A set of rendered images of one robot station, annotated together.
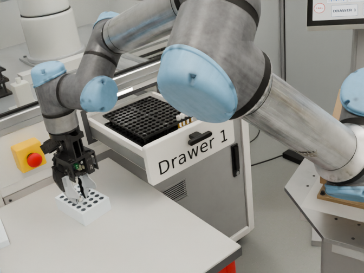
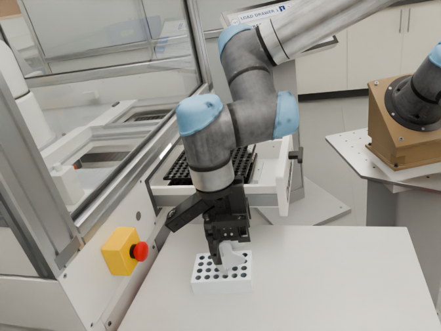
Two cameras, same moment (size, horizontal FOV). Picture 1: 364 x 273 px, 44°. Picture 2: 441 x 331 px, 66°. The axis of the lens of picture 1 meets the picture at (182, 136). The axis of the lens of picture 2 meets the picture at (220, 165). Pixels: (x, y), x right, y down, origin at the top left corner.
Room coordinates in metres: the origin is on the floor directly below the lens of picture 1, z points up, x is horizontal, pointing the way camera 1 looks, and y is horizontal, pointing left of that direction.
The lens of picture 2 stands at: (0.51, 0.56, 1.32)
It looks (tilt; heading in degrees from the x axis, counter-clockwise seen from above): 28 degrees down; 324
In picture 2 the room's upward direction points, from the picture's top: 11 degrees counter-clockwise
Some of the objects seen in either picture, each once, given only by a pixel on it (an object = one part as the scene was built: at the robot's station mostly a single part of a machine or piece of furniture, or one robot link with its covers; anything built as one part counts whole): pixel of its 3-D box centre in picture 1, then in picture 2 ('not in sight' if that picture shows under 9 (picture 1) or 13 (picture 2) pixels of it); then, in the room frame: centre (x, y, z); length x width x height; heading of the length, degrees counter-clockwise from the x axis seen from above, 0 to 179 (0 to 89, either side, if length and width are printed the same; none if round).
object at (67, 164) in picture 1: (71, 151); (224, 209); (0.94, 0.26, 0.95); 0.09 x 0.08 x 0.12; 43
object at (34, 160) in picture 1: (33, 159); (139, 251); (1.07, 0.40, 0.88); 0.04 x 0.03 x 0.04; 125
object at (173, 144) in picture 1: (192, 144); (285, 166); (1.04, -0.02, 0.87); 0.29 x 0.02 x 0.11; 125
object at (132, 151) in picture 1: (147, 124); (210, 171); (1.21, 0.10, 0.86); 0.40 x 0.26 x 0.06; 35
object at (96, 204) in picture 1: (83, 203); (223, 272); (0.97, 0.28, 0.78); 0.12 x 0.08 x 0.04; 43
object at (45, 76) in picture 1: (53, 89); (205, 131); (0.95, 0.27, 1.11); 0.09 x 0.08 x 0.11; 58
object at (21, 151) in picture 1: (29, 155); (125, 250); (1.10, 0.42, 0.88); 0.07 x 0.05 x 0.07; 125
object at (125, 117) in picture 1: (148, 124); (213, 170); (1.20, 0.09, 0.87); 0.22 x 0.18 x 0.06; 35
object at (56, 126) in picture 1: (62, 119); (212, 171); (0.95, 0.27, 1.03); 0.08 x 0.08 x 0.05
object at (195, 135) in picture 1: (196, 136); (295, 155); (1.02, -0.04, 0.91); 0.07 x 0.04 x 0.01; 125
